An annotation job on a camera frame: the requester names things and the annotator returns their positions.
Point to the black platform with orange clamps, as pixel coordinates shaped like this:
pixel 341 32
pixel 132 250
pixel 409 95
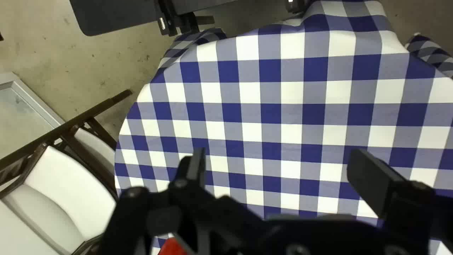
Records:
pixel 113 14

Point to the dark folding chair white seat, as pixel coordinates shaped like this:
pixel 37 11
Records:
pixel 61 188

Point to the blue white checkered tablecloth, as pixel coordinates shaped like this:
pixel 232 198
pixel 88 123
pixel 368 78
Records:
pixel 283 117

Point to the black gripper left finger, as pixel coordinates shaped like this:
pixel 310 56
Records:
pixel 197 164

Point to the white framed panel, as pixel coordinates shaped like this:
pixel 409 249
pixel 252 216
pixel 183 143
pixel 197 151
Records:
pixel 18 113

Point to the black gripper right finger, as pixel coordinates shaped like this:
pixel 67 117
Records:
pixel 375 181

